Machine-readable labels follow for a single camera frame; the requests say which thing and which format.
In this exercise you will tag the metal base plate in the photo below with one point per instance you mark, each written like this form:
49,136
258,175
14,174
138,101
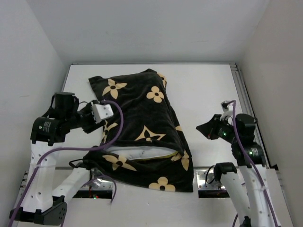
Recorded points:
96,180
205,180

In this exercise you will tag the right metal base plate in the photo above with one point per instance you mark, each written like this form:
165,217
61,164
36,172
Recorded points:
205,180

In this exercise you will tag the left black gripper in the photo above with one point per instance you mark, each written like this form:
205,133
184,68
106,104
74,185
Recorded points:
92,124

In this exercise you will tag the white pillow with yellow edge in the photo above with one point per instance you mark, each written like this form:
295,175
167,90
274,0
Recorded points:
140,153

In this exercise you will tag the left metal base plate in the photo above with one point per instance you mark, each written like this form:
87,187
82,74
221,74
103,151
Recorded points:
96,180

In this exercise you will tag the aluminium table frame rail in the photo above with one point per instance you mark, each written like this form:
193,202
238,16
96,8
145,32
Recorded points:
245,104

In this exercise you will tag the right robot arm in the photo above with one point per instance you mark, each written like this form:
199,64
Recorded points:
246,182

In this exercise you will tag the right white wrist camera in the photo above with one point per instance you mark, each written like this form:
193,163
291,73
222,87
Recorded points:
228,107

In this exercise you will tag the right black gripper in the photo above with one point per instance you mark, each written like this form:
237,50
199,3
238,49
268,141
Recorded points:
208,128

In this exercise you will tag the black pillowcase with beige flowers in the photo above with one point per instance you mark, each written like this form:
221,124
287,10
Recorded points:
143,116

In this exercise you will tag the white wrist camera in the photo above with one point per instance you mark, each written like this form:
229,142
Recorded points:
101,112
228,107

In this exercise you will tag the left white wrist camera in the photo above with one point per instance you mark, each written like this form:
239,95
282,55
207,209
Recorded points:
101,112

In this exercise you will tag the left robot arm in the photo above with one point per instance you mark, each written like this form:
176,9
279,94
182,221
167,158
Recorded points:
40,203

